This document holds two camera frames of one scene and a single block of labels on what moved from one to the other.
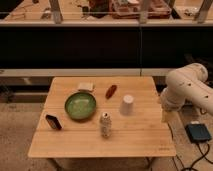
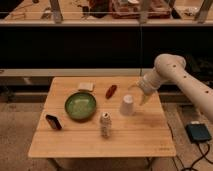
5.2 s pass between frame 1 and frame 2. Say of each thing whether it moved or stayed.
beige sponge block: stayed
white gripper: moved
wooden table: stayed
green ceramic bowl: stayed
